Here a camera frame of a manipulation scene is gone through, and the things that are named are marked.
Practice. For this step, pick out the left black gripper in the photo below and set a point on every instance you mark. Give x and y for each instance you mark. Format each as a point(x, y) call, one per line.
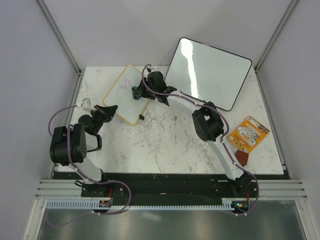
point(108, 112)

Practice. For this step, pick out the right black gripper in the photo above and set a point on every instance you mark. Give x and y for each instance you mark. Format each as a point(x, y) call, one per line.
point(143, 90)

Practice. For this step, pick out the blue black whiteboard eraser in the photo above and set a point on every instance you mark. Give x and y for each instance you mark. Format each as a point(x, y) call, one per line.
point(134, 93)

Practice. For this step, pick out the yellow framed small whiteboard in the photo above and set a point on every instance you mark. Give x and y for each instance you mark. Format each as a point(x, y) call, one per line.
point(120, 94)

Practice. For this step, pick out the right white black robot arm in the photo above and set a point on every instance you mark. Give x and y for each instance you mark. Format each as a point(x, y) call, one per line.
point(209, 124)

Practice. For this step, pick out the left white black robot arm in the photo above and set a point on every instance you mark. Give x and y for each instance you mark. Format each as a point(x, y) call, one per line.
point(71, 144)

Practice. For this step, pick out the black framed large whiteboard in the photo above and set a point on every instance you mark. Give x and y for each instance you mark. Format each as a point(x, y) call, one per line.
point(207, 73)

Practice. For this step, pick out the orange product card package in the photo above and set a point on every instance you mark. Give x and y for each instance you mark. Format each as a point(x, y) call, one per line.
point(248, 135)

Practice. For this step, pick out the small brown box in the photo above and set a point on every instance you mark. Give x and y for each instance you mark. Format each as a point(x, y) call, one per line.
point(242, 157)

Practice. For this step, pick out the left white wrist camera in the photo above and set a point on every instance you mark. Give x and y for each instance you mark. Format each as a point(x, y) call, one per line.
point(86, 103)

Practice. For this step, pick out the aluminium frame rail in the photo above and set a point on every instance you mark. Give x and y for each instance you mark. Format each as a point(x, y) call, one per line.
point(58, 189)

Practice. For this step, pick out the white slotted cable duct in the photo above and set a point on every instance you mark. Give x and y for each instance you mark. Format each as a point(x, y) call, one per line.
point(95, 204)

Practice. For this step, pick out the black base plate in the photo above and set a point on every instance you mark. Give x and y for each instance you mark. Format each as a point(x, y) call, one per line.
point(163, 188)

